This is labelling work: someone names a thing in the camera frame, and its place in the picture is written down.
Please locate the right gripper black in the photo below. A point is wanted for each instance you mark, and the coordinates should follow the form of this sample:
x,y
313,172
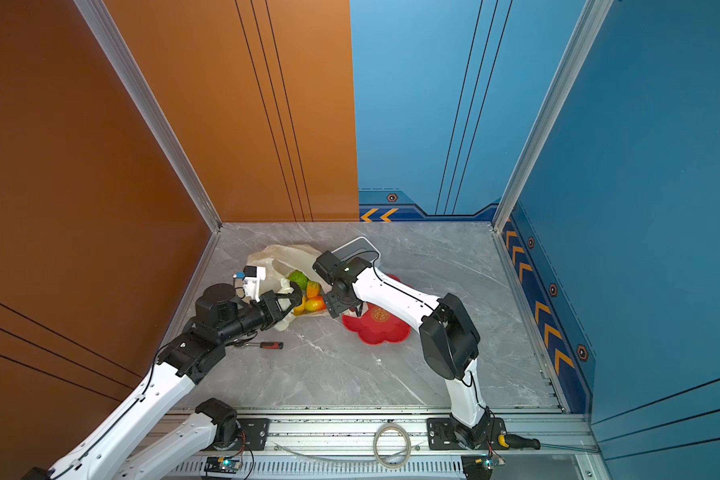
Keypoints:
x,y
334,307

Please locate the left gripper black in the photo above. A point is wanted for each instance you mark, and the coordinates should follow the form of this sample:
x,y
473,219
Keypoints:
x,y
274,313

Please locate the yellow bumpy fruit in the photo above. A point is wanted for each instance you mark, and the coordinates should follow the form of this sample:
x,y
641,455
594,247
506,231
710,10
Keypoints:
x,y
299,310

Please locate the green custard apple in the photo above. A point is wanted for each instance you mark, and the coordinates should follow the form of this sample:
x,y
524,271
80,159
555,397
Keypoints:
x,y
300,279

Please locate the orange yellow mango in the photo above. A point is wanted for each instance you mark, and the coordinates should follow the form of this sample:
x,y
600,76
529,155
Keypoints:
x,y
314,304

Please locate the cream plastic bag orange print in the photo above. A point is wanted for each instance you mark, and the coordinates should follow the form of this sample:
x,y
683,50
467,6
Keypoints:
x,y
279,261

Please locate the red yellow mango top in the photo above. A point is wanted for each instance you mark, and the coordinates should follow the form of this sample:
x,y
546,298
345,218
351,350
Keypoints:
x,y
313,289

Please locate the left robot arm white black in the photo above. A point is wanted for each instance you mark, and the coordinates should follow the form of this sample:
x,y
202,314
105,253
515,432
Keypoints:
x,y
111,451

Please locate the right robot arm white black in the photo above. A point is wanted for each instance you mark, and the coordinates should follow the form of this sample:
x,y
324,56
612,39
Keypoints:
x,y
449,338

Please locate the red flower-shaped plate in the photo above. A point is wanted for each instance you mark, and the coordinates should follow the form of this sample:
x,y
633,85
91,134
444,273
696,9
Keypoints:
x,y
377,326

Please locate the white grey tissue box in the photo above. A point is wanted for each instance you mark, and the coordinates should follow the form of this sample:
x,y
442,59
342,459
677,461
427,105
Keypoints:
x,y
359,247

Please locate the left green circuit board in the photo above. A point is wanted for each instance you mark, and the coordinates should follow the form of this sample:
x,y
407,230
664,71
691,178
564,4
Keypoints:
x,y
222,465

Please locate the green circuit board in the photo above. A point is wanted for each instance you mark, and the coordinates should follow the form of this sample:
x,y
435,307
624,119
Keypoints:
x,y
477,467
222,465

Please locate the right green circuit board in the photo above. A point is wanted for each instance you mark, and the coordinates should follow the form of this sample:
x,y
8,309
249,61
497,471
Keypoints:
x,y
477,467

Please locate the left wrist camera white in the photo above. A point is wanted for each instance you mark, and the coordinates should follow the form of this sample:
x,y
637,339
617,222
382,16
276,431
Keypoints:
x,y
247,282

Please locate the ratchet wrench red handle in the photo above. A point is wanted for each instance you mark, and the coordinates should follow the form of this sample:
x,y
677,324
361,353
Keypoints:
x,y
264,345

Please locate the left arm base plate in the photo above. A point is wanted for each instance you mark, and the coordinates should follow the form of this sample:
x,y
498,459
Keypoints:
x,y
254,431

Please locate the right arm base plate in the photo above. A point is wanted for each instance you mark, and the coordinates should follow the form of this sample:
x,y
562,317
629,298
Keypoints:
x,y
448,434

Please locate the yellow handled screwdriver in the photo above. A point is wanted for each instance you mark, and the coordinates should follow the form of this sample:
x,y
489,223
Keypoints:
x,y
513,441

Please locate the aluminium front rail frame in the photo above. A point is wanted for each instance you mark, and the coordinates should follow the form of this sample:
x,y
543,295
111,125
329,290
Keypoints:
x,y
393,444

